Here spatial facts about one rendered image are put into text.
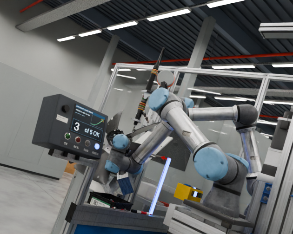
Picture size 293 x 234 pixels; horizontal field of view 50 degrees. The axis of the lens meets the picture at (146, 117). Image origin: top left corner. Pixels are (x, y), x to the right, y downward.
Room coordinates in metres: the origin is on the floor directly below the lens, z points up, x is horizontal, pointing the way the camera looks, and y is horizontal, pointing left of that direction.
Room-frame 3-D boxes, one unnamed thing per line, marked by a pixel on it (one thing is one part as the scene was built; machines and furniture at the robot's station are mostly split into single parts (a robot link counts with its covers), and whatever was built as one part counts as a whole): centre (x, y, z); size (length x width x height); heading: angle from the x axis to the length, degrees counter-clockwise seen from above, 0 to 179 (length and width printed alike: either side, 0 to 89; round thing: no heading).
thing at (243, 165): (1.29, -0.41, 1.20); 0.13 x 0.12 x 0.14; 135
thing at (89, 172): (1.39, 0.15, 0.96); 0.03 x 0.03 x 0.20; 47
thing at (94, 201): (1.76, 0.02, 0.84); 0.22 x 0.17 x 0.07; 153
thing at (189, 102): (1.87, -0.19, 1.53); 0.11 x 0.08 x 0.09; 57
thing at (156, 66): (2.02, 0.05, 1.55); 0.04 x 0.04 x 0.46
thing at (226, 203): (1.30, -0.41, 1.09); 0.15 x 0.15 x 0.10
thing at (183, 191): (1.99, -0.41, 1.02); 0.16 x 0.10 x 0.11; 137
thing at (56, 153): (1.31, 0.22, 1.04); 0.24 x 0.03 x 0.03; 137
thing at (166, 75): (2.73, -0.05, 1.88); 0.17 x 0.15 x 0.16; 47
